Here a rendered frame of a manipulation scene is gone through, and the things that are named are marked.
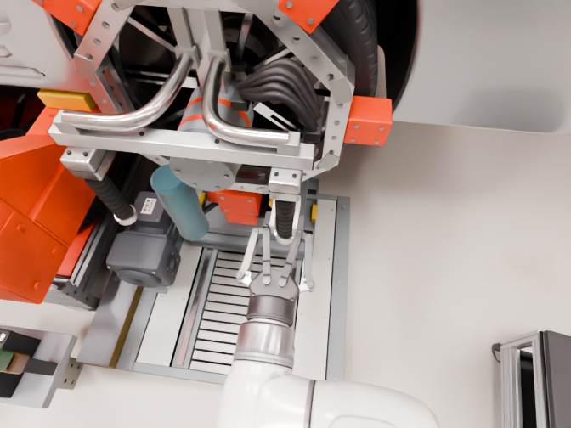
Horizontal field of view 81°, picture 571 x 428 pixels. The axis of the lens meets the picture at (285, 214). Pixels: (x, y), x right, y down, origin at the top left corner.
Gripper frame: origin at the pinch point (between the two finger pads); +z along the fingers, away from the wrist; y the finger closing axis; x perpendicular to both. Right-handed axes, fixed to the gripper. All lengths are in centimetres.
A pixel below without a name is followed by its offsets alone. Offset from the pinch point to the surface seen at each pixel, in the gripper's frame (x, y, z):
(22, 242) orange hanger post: -15, -59, -6
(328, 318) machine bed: -75, 16, 0
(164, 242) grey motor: -43, -40, 9
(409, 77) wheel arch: 4.9, 23.2, 35.6
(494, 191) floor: -83, 94, 74
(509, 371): -69, 77, -11
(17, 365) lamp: -23, -53, -31
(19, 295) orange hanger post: -23, -60, -16
